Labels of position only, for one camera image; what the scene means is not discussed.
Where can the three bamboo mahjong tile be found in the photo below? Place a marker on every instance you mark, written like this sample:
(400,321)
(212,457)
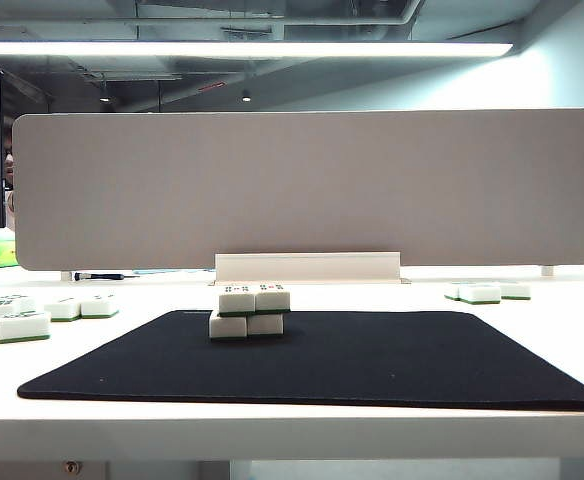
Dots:
(98,307)

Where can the eight bamboo mahjong tile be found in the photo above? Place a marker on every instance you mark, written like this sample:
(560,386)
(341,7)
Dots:
(26,302)

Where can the two bamboo mahjong tile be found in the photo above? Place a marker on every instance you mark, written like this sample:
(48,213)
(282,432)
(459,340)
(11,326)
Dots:
(62,311)

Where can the desk divider panel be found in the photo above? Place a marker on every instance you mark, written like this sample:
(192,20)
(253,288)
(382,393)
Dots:
(372,190)

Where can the beige tile rack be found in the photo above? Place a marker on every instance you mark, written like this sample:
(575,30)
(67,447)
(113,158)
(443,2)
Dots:
(307,267)

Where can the bird mahjong tile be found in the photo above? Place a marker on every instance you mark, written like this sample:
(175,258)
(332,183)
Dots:
(23,327)

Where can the white divider foot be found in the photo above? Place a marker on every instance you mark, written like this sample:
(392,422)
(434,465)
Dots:
(547,270)
(66,275)

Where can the white green mahjong tile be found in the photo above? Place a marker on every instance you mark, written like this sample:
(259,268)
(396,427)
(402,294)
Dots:
(479,294)
(227,326)
(264,325)
(452,291)
(236,302)
(516,291)

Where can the long ceiling light strip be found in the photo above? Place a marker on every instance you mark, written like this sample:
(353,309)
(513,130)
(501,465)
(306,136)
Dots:
(222,48)

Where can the black pen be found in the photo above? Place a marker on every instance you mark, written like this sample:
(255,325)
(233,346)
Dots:
(97,275)

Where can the bright green pack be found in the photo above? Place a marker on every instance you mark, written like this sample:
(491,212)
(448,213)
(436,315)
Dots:
(4,255)

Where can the black fabric mat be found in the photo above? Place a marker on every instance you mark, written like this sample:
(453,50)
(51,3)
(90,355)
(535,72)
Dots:
(322,360)

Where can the person in background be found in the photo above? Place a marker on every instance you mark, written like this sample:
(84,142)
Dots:
(9,170)

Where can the round metal table bolt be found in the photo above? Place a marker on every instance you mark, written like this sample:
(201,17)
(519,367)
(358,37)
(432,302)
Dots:
(71,467)

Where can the five bamboo mahjong tile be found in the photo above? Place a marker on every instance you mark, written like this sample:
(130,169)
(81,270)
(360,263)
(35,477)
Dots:
(272,300)

